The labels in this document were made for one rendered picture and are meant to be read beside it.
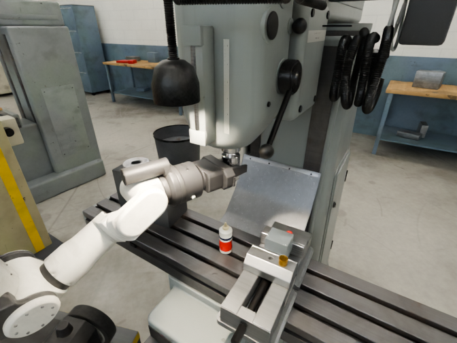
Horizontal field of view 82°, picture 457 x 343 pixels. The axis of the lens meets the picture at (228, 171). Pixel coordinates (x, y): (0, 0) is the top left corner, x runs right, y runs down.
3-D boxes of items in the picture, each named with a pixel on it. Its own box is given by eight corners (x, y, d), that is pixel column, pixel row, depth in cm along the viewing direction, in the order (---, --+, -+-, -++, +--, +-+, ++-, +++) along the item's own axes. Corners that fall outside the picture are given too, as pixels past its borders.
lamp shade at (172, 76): (145, 105, 39) (139, 60, 36) (164, 94, 45) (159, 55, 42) (192, 107, 38) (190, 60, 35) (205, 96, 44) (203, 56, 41)
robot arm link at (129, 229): (175, 203, 54) (123, 254, 50) (158, 190, 61) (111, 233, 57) (156, 182, 51) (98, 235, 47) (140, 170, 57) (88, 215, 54)
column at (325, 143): (300, 352, 144) (379, 22, 69) (229, 310, 165) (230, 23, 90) (324, 284, 181) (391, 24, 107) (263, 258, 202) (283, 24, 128)
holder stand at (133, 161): (169, 229, 93) (162, 180, 83) (121, 213, 101) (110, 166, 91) (188, 209, 102) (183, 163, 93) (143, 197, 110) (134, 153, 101)
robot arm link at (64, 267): (125, 252, 54) (41, 333, 48) (100, 221, 59) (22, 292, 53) (94, 234, 45) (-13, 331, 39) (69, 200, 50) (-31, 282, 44)
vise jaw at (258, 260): (289, 290, 63) (290, 278, 61) (242, 269, 68) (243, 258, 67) (296, 272, 68) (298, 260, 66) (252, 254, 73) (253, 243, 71)
